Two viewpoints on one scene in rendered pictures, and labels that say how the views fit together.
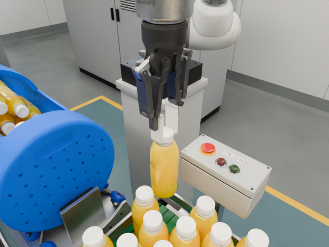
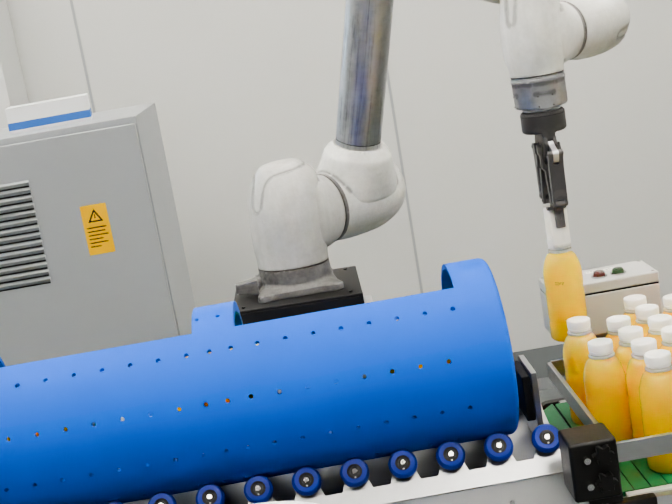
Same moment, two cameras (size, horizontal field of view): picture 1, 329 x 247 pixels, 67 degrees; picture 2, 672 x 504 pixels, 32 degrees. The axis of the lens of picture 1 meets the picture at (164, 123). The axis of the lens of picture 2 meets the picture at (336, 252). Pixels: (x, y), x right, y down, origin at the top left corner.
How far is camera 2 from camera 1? 1.80 m
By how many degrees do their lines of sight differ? 45
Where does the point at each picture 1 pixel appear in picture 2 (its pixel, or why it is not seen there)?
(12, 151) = (487, 282)
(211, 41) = (380, 208)
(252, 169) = (630, 266)
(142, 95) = (559, 179)
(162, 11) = (561, 95)
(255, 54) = not seen: hidden behind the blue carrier
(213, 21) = (381, 171)
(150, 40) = (550, 125)
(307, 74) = not seen: hidden behind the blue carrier
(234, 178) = (628, 274)
